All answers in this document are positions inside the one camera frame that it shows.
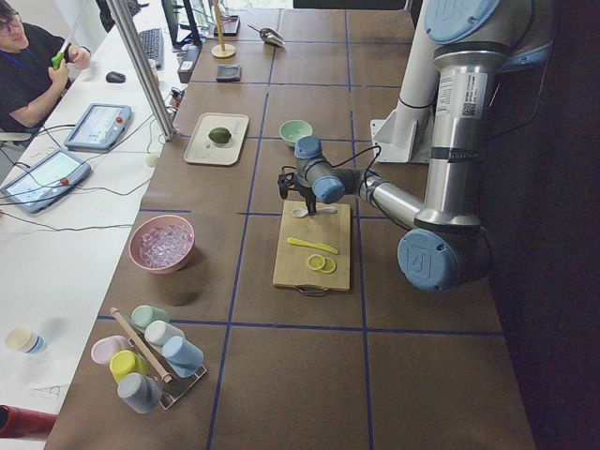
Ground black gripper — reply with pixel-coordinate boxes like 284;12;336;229
299;186;317;217

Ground white plastic spoon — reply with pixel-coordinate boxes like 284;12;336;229
292;206;338;218

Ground green ceramic bowl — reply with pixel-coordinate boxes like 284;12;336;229
279;119;313;148

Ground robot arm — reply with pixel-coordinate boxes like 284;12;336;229
278;0;557;292

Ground pink bowl with ice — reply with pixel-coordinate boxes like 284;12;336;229
128;215;195;274

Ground yellow plastic knife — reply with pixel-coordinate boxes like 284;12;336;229
286;237;339;254

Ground wooden cutting board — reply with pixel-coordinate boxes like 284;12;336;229
273;201;352;291

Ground lemon slices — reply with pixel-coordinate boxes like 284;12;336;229
307;253;337;275

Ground green lime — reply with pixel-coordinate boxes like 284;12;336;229
208;127;232;144

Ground beige serving tray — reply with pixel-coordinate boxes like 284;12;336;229
183;112;249;166

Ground dark grey square dish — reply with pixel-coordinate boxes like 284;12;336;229
216;65;242;83

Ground metal scoop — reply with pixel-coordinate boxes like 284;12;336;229
247;23;285;48

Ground wooden paper towel stand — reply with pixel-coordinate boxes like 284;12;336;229
211;0;236;59

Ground black power box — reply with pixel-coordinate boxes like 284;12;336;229
177;45;202;83

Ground black tray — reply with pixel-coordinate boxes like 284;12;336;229
221;15;240;38

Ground blue cup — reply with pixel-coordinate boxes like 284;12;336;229
161;336;204;378

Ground white cup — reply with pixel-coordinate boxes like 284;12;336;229
144;320;185;348

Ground green cup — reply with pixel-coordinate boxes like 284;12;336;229
130;305;170;333

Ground far teach pendant tablet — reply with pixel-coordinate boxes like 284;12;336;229
65;103;132;153

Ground teach pendant tablet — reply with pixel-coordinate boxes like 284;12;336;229
1;148;92;214
65;103;132;153

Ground black keyboard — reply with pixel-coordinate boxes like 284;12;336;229
138;28;164;70

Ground black computer mouse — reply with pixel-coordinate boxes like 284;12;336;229
105;71;127;83

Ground yellow cup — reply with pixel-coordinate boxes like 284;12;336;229
109;350;148;383

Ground grey cup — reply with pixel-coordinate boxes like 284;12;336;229
117;372;162;413

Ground near teach pendant tablet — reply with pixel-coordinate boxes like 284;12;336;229
1;148;92;214

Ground pink cup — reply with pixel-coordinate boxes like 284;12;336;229
90;335;130;366

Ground seated person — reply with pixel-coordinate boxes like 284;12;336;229
1;1;91;133

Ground paper cup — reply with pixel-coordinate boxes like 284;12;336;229
5;326;45;354

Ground red object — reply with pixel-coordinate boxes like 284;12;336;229
1;405;58;441

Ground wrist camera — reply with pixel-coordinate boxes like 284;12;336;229
277;172;297;200

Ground white pillar mount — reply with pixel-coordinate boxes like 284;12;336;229
369;0;470;165

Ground aluminium frame post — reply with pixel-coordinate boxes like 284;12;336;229
107;0;176;142

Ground cup rack with wooden handle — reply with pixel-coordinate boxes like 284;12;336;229
111;307;206;410

